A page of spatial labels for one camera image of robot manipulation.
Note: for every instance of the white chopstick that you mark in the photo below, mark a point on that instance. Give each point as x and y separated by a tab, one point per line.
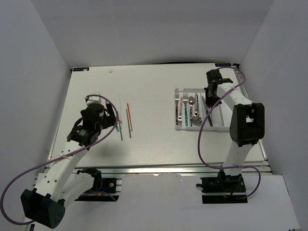
120	112

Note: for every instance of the teal chopstick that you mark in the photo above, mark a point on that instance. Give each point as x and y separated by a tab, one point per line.
120	130
128	121

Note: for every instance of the green handle spoon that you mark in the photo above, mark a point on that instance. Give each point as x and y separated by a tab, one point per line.
197	120

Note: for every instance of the dark marbled handle fork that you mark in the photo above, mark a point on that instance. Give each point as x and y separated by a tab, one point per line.
177	98

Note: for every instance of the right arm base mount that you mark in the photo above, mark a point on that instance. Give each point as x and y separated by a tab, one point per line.
214	193

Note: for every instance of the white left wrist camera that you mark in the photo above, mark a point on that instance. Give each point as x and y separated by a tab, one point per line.
93	99

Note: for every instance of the pink handle spoon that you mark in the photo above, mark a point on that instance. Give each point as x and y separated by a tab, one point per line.
196	110

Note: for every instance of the dark marbled handle knife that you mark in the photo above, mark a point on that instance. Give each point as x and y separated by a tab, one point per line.
207	112

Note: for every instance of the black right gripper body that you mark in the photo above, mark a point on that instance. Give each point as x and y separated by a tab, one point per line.
211	98

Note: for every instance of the green handle fork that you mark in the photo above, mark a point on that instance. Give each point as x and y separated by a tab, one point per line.
185	101

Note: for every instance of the dark marbled handle spoon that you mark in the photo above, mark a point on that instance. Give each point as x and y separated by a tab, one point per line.
191	103

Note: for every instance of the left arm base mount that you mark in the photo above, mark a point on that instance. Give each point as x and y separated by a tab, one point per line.
104	189

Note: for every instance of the orange chopstick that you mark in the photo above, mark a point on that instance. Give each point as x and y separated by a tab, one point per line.
129	117

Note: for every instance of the white cutlery tray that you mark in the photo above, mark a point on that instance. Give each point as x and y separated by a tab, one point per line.
221	115

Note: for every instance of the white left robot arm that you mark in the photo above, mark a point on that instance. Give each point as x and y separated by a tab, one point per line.
47	201

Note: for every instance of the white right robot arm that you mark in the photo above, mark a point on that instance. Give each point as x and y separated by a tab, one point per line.
247	125

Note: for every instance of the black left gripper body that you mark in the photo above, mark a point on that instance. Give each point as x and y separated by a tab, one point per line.
108	121

